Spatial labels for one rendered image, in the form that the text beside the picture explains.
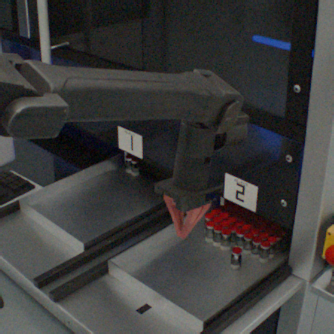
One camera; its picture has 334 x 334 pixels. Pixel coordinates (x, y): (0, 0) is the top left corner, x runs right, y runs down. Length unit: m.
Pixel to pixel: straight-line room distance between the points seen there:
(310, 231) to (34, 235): 0.62
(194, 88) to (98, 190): 0.74
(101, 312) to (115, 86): 0.56
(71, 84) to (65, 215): 0.80
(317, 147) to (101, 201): 0.61
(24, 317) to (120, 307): 1.33
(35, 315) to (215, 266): 1.33
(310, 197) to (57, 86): 0.63
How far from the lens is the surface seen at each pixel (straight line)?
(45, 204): 1.42
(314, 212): 1.09
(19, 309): 2.45
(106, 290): 1.14
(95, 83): 0.63
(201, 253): 1.23
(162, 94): 0.71
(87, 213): 1.37
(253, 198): 1.17
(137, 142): 1.36
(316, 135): 1.02
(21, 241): 1.31
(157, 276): 1.17
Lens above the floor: 1.63
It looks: 29 degrees down
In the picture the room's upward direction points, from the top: straight up
